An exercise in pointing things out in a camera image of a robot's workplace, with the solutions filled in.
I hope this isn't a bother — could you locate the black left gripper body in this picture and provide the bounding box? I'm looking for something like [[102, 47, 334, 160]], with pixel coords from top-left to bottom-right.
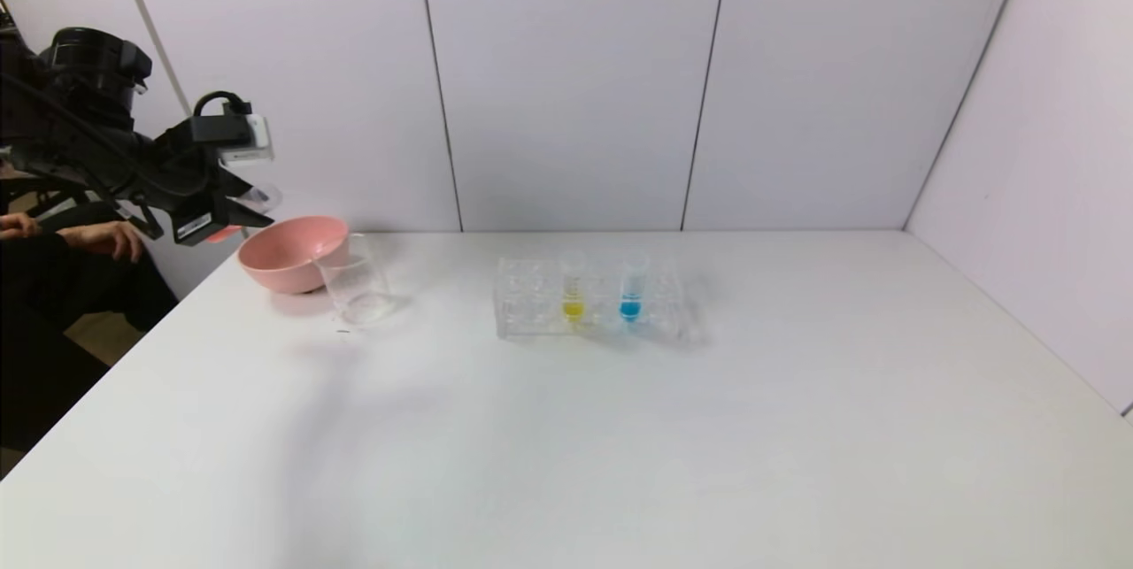
[[147, 144, 231, 247]]

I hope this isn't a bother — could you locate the test tube with red pigment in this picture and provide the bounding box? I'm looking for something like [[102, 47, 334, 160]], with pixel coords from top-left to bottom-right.
[[205, 183, 283, 245]]

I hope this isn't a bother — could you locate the test tube with yellow pigment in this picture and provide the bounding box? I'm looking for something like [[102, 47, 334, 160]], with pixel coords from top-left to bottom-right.
[[560, 251, 588, 325]]

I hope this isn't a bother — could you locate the clear glass beaker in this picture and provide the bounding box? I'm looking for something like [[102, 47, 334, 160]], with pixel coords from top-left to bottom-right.
[[316, 234, 396, 327]]

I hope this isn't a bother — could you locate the clear acrylic test tube rack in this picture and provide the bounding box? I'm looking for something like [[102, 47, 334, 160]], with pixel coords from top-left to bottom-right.
[[493, 255, 685, 342]]

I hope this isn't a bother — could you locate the seated person in black clothing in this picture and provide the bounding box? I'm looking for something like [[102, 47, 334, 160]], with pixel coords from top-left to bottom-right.
[[0, 228, 179, 375]]

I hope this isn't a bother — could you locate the pink plastic bowl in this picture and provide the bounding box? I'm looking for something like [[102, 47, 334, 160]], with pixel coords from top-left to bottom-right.
[[236, 215, 351, 296]]

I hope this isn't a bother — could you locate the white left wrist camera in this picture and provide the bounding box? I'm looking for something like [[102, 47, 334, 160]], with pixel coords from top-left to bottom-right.
[[191, 91, 274, 165]]

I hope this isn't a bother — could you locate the test tube with blue pigment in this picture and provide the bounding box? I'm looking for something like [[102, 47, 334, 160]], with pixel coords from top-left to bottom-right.
[[619, 253, 650, 324]]

